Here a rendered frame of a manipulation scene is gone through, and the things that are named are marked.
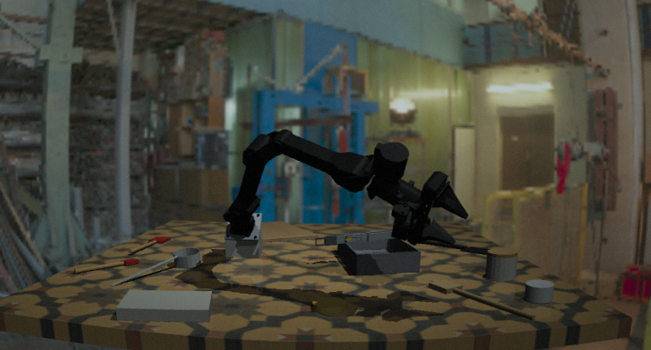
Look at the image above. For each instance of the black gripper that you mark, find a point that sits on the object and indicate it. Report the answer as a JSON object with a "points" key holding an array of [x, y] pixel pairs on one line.
{"points": [[438, 190]]}

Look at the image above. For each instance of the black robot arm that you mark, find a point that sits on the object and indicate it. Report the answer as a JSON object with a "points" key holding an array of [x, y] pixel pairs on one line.
{"points": [[349, 170]]}

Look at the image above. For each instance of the brown wooden board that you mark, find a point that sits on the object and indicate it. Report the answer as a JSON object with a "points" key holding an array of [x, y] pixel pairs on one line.
{"points": [[281, 231]]}

